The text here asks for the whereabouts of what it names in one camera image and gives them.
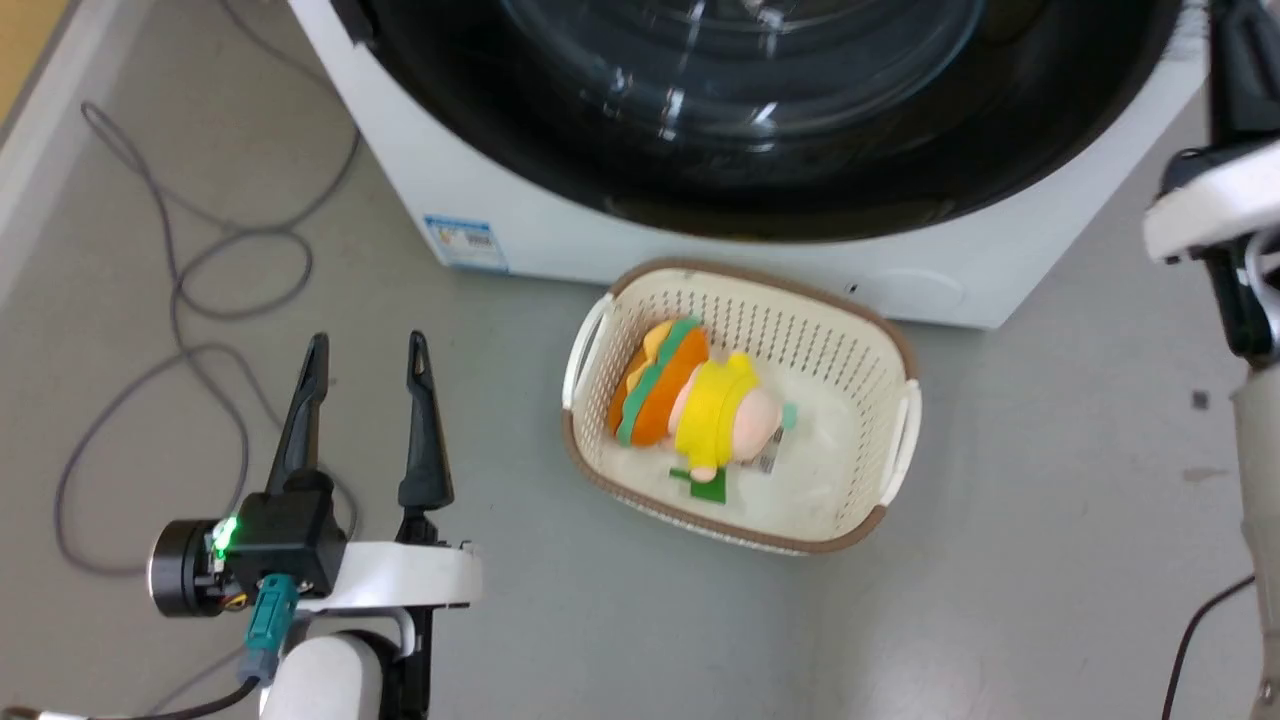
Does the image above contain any round white filter cover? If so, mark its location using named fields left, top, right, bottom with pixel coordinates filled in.
left=868, top=267, right=967, bottom=314

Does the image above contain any white washing machine body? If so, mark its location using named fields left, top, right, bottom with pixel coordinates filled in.
left=287, top=0, right=1212, bottom=330

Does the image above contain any thin grey floor cable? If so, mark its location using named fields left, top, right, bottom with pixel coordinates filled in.
left=54, top=0, right=362, bottom=578

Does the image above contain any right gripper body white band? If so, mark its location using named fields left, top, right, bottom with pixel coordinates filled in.
left=1143, top=136, right=1280, bottom=365

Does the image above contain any hamburger plush doll yellow hood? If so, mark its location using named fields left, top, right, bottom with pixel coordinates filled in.
left=607, top=316, right=798, bottom=505

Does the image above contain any round dark glass washer door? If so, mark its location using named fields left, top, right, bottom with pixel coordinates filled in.
left=330, top=0, right=1187, bottom=244

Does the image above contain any black cable with teal connector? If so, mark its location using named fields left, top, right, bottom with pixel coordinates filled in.
left=0, top=573, right=301, bottom=720

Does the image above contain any blue white energy label sticker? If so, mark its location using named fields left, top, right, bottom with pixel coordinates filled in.
left=423, top=213, right=510, bottom=275

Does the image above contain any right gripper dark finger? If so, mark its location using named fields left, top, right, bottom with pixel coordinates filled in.
left=1208, top=0, right=1280, bottom=147

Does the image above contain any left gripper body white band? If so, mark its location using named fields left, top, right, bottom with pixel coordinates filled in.
left=296, top=507, right=483, bottom=720

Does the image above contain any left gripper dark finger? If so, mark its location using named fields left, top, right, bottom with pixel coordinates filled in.
left=264, top=333, right=331, bottom=495
left=397, top=331, right=455, bottom=512

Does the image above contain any cream laundry basket brown rim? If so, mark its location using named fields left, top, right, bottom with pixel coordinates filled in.
left=561, top=258, right=923, bottom=556

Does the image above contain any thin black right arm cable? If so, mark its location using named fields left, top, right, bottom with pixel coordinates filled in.
left=1160, top=574, right=1257, bottom=720

